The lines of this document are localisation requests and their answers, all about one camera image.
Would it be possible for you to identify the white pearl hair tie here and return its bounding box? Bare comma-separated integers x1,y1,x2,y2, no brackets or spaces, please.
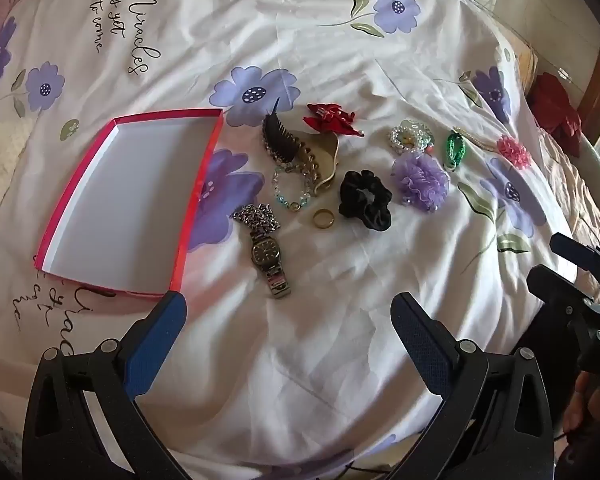
387,119,436,156

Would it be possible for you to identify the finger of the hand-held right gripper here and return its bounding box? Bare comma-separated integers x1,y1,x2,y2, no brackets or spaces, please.
526,264,598,313
550,232,600,283

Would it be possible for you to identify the pink flower hair tie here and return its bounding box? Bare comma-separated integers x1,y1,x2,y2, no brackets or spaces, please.
496,135,532,170

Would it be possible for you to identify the black scrunchie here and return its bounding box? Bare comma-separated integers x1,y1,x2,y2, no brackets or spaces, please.
337,170,393,233

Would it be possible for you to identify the pastel beaded bracelet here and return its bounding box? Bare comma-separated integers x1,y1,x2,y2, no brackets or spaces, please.
271,162,317,212

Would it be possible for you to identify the black hair comb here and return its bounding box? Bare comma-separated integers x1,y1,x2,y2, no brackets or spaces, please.
261,97,301,166

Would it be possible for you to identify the beige hair claw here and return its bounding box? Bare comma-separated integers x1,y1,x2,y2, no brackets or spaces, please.
290,130,342,196

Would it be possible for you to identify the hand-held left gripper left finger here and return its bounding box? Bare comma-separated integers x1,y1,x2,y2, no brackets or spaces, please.
22,290,188,480

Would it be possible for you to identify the thin gold chain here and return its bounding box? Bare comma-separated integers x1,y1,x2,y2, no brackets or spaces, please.
452,126,503,152

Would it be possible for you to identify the silver chain necklace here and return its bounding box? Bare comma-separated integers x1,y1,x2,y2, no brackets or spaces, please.
231,203,281,233

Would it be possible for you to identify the white floral bedsheet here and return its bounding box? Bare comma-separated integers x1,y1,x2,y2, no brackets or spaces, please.
0,0,600,480

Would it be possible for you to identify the red cloth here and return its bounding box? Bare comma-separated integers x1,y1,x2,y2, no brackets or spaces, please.
527,72,583,158

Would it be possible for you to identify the purple flower hair tie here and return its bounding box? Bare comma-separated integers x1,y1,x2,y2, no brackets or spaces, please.
391,152,452,211

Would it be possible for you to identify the person's right hand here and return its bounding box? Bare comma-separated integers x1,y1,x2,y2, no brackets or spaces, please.
562,372,599,445

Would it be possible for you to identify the silver wristwatch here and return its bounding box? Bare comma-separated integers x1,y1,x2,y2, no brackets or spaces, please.
250,227,292,300

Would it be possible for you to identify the red shallow cardboard box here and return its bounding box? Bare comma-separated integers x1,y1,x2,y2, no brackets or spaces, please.
33,108,226,301

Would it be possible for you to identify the green hair tie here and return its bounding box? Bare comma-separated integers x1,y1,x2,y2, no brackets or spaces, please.
445,129,468,171

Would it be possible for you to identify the peach crinkled blanket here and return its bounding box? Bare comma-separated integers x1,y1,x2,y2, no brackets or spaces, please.
535,125,600,261

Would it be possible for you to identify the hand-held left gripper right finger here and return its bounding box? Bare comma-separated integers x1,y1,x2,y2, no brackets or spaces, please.
390,292,556,480

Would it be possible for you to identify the red bow hair clip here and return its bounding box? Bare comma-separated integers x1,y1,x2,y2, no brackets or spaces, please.
302,102,365,138

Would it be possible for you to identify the white fluffy blanket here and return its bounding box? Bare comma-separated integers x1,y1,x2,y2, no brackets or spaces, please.
0,120,36,241

